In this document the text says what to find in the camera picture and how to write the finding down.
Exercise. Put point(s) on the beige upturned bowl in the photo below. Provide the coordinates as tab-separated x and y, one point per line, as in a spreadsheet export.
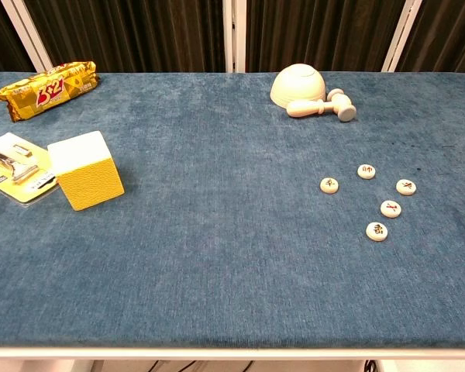
298	87

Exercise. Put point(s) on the blue fabric table cover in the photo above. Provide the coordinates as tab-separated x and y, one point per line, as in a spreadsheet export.
232	252

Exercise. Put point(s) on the white table frame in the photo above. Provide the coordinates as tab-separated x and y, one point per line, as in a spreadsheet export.
232	353

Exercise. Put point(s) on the gold biscuit pack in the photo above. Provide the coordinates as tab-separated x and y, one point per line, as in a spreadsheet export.
46	91

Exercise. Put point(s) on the wooden toy hammer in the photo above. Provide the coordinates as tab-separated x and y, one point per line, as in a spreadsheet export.
306	107

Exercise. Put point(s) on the yellow white cube box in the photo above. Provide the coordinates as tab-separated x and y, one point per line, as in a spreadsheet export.
89	178

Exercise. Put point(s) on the white partition post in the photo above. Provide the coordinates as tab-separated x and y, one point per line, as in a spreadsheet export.
402	36
28	36
228	35

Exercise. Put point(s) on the razor in blister pack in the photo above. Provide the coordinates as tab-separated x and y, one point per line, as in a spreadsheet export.
7	159

